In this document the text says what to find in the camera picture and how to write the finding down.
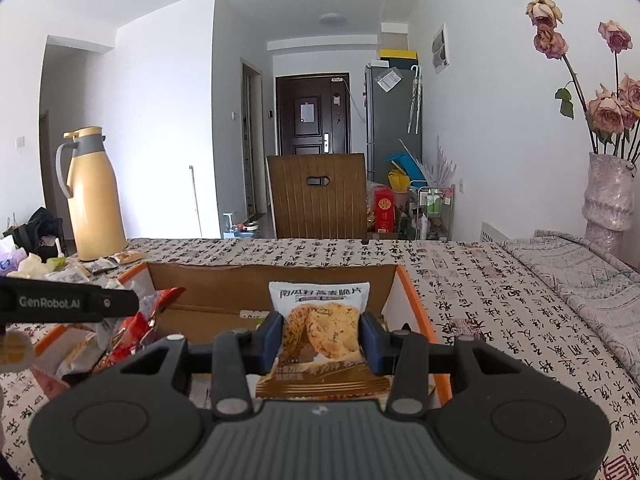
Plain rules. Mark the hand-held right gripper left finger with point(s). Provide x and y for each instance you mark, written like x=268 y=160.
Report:
x=270 y=345

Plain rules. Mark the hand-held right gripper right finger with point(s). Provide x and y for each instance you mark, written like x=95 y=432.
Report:
x=375 y=345

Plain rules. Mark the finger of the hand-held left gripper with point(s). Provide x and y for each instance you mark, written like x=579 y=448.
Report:
x=112 y=301

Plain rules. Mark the pile of assorted snack packets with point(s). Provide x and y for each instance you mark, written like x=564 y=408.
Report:
x=145 y=325

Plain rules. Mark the white gold cracker packet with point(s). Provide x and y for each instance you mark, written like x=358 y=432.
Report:
x=320 y=330

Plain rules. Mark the red cardboard box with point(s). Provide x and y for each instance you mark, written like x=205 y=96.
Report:
x=200 y=285

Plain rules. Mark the heap of small wrapped snacks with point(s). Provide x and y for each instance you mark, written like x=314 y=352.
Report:
x=100 y=265

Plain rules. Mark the cream plastic bag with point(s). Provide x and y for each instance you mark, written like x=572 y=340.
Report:
x=32 y=266

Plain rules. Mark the purple tissue pack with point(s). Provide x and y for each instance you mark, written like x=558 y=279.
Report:
x=11 y=262

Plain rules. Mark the black bag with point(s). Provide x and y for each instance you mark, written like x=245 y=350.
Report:
x=40 y=225

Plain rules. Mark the yellow thermos jug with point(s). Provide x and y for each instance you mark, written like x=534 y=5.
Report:
x=95 y=200

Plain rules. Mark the white pole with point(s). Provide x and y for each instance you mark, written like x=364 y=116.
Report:
x=196 y=200

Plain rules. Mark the red gift box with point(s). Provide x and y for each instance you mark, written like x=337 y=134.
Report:
x=385 y=210

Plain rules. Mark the wooden chair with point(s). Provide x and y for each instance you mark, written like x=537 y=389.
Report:
x=320 y=210

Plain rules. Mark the blue dustpan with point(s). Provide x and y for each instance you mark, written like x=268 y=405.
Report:
x=405 y=165

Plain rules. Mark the white dried grass bunch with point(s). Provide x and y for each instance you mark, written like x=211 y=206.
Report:
x=442 y=165

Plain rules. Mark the folded grey printed cloth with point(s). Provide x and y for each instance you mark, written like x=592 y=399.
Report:
x=575 y=280

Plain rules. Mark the dark brown door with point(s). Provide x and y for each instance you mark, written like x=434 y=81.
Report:
x=310 y=130

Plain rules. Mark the grey refrigerator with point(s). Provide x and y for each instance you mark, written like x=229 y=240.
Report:
x=390 y=125

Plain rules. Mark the white umbrella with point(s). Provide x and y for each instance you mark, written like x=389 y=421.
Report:
x=415 y=100

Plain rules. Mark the clear document pouch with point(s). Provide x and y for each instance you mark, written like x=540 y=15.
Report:
x=388 y=79

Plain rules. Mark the pink textured vase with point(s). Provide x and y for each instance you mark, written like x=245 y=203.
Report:
x=607 y=200

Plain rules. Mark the yellow box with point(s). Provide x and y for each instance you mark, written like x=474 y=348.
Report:
x=398 y=57

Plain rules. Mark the ceiling light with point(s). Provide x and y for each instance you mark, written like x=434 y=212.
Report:
x=333 y=18

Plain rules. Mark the bunch of dried roses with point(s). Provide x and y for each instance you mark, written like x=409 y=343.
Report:
x=607 y=110

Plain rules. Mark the wall light switch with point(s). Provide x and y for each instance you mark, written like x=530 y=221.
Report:
x=20 y=141

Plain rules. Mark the side doorway frame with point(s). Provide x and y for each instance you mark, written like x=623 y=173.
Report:
x=252 y=140

